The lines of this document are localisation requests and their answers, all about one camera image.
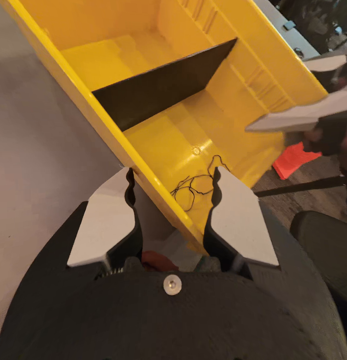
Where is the white side table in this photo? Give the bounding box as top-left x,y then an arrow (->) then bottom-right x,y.
254,0 -> 321,61

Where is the black office chair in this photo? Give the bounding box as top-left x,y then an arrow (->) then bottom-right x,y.
290,211 -> 347,307

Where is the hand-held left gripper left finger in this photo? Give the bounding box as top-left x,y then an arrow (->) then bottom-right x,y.
66,168 -> 143,268

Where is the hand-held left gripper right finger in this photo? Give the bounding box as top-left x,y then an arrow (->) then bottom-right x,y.
204,166 -> 281,272

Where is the black bin divider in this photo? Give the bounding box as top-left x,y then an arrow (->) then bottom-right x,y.
92,38 -> 238,132

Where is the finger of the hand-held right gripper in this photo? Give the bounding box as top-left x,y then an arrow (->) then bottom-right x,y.
302,54 -> 347,73
245,90 -> 347,133

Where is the orange traffic cone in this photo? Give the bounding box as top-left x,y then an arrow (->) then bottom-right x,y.
272,141 -> 322,180

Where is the black thread tangle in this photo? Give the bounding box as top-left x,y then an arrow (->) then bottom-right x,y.
170,155 -> 231,212

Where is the yellow plastic bin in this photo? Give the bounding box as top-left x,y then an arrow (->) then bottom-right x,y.
0,0 -> 330,255

